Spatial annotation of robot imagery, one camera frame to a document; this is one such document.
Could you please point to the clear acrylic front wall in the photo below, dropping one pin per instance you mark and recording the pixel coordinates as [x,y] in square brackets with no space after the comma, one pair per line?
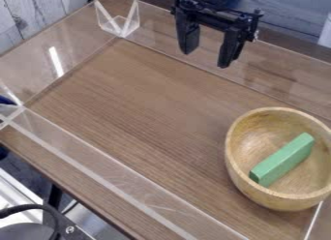
[111,188]

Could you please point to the clear acrylic corner bracket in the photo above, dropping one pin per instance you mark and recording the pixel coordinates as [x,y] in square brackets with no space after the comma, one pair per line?
[119,25]

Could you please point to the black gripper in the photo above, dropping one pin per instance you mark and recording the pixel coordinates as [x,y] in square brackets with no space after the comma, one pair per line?
[214,14]

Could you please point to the black metal table leg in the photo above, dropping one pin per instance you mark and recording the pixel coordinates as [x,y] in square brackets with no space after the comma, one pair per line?
[55,197]

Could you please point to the brown wooden bowl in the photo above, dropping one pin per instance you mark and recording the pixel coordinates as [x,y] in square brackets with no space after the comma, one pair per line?
[257,134]

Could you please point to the green rectangular block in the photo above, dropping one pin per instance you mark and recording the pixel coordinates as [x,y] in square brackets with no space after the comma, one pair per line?
[282,161]

